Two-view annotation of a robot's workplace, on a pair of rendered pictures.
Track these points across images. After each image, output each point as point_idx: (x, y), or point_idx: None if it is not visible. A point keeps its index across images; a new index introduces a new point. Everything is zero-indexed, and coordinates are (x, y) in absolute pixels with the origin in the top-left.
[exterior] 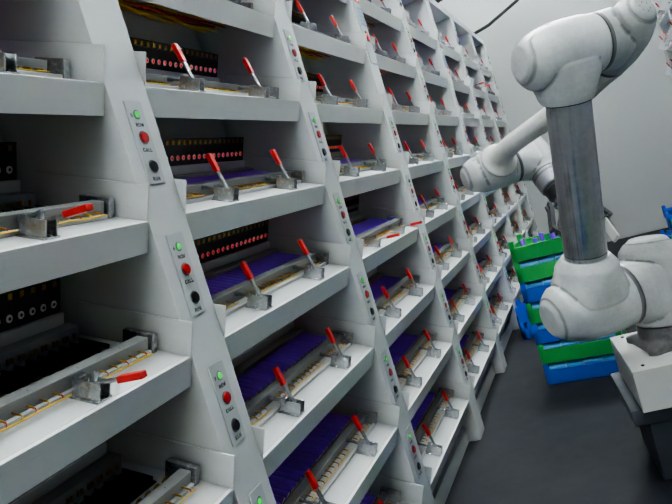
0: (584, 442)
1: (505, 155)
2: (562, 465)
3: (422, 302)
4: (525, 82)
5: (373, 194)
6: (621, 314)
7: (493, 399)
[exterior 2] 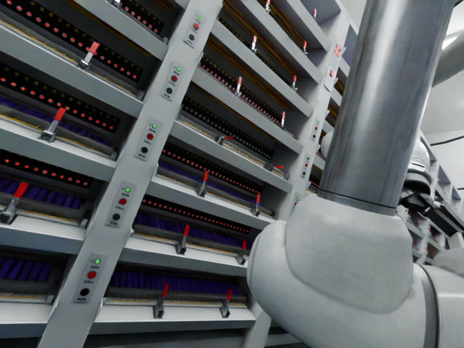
0: None
1: None
2: None
3: (250, 219)
4: None
5: (283, 157)
6: (353, 334)
7: (300, 347)
